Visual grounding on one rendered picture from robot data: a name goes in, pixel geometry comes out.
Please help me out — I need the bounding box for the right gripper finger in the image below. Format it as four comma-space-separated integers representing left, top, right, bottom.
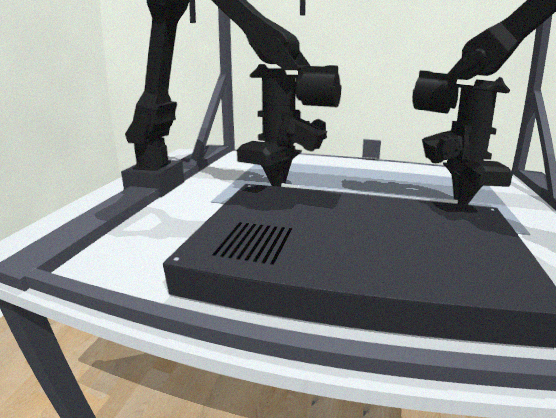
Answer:
282, 149, 302, 184
261, 156, 291, 187

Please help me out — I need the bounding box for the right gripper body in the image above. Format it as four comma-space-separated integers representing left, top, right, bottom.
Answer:
237, 104, 300, 166

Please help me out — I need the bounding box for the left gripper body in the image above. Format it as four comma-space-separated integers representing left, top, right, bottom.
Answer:
447, 116, 513, 187

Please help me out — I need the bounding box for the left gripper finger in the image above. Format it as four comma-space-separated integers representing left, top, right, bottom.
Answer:
443, 162, 465, 200
453, 171, 482, 204

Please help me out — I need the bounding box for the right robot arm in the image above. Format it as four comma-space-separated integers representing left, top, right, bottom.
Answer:
125, 0, 342, 171

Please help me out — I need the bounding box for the dark grey enclosure panel with vent slots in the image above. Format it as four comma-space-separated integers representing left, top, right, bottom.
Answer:
163, 184, 556, 348

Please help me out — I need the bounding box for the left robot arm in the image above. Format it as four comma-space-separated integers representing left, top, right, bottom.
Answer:
412, 0, 556, 164

